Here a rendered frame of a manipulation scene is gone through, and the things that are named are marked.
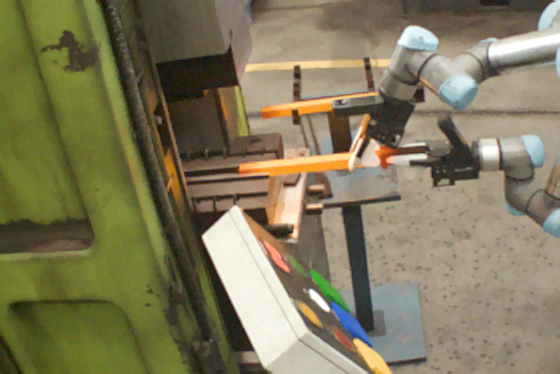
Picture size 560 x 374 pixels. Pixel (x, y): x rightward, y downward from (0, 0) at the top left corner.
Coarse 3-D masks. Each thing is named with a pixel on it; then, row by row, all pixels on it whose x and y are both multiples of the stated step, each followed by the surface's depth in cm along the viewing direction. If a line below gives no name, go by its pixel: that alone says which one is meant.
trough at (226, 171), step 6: (216, 168) 176; (222, 168) 176; (228, 168) 176; (234, 168) 176; (186, 174) 178; (192, 174) 178; (198, 174) 178; (204, 174) 177; (210, 174) 177; (216, 174) 177; (222, 174) 176; (228, 174) 176; (234, 174) 175
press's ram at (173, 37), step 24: (144, 0) 133; (168, 0) 133; (192, 0) 133; (216, 0) 133; (240, 0) 154; (168, 24) 136; (192, 24) 135; (216, 24) 135; (168, 48) 139; (192, 48) 138; (216, 48) 138
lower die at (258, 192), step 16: (208, 160) 182; (224, 160) 180; (240, 160) 179; (256, 160) 178; (224, 176) 173; (240, 176) 172; (256, 176) 171; (272, 176) 174; (192, 192) 171; (208, 192) 170; (224, 192) 169; (240, 192) 168; (256, 192) 167; (272, 192) 173; (208, 208) 167; (224, 208) 166; (240, 208) 165; (256, 208) 164; (272, 208) 171; (208, 224) 168
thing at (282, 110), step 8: (416, 88) 198; (352, 96) 202; (416, 96) 200; (424, 96) 200; (280, 104) 204; (288, 104) 204; (296, 104) 203; (304, 104) 202; (312, 104) 202; (320, 104) 201; (328, 104) 201; (264, 112) 203; (272, 112) 203; (280, 112) 203; (288, 112) 203; (304, 112) 203; (312, 112) 202
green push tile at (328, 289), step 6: (312, 270) 134; (318, 276) 133; (318, 282) 131; (324, 282) 133; (324, 288) 130; (330, 288) 134; (324, 294) 129; (330, 294) 129; (336, 294) 134; (336, 300) 130; (342, 300) 134; (342, 306) 131; (348, 312) 132
